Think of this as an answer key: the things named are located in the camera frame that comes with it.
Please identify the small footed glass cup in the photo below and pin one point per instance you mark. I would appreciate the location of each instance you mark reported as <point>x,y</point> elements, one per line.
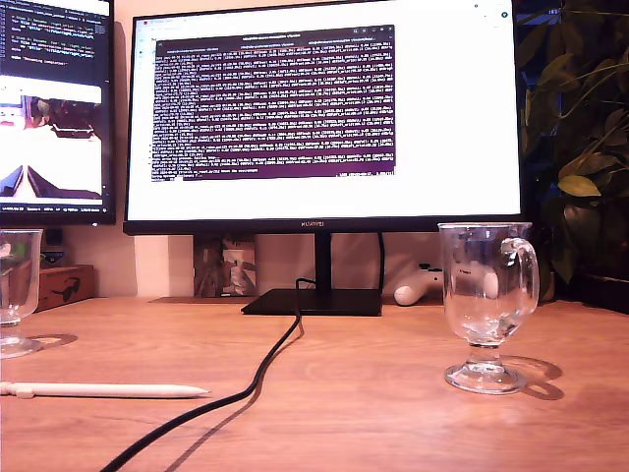
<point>484,339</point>
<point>15,295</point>

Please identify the white pen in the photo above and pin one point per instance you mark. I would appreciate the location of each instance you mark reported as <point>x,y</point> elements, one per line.
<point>108,391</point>

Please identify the patterned grey brown box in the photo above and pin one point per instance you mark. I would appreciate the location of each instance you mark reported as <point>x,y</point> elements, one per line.
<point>223,268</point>

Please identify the white game controller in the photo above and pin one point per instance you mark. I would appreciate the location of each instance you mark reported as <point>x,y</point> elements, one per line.
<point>410,294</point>

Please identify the large black Huawei monitor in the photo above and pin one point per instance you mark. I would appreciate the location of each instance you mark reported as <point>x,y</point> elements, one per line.
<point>442,123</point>

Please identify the pale plant pot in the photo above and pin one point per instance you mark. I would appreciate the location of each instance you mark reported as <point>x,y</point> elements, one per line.
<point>548,287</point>

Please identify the brown cardboard box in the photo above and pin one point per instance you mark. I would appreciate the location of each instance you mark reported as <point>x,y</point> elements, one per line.
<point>66,287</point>

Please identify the small black block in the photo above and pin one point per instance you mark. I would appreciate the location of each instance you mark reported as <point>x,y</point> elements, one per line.
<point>54,237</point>

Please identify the green leafy house plant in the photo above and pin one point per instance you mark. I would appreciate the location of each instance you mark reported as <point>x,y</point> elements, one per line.
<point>580,186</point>

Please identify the black flat box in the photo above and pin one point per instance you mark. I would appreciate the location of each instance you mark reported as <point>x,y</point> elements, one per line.
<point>594,292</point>

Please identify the black monitor showing code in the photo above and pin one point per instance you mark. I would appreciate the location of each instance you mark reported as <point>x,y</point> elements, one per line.
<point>54,29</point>

